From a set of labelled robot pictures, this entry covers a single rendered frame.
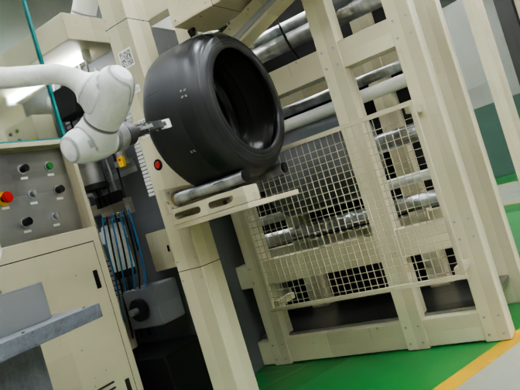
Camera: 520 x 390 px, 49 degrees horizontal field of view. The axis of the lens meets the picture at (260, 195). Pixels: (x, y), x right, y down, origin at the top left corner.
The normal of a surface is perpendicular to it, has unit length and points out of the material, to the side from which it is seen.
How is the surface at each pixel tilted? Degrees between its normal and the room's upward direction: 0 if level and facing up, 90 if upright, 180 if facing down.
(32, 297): 90
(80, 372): 90
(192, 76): 75
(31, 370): 90
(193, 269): 90
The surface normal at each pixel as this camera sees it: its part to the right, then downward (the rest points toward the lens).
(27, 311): 0.87, -0.27
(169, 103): -0.56, 0.03
